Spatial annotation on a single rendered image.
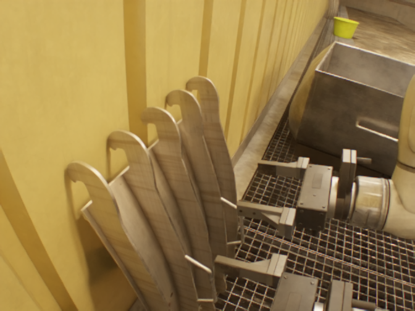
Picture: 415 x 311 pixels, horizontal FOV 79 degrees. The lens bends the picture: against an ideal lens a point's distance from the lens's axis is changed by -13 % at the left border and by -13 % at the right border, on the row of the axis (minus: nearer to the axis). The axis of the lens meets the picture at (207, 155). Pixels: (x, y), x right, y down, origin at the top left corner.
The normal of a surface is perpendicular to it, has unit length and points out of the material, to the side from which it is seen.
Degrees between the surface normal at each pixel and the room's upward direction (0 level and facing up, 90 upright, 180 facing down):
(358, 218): 90
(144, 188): 90
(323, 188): 13
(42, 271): 90
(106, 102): 90
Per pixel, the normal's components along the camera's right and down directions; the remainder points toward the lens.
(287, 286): -0.12, -0.85
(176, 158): -0.40, 0.51
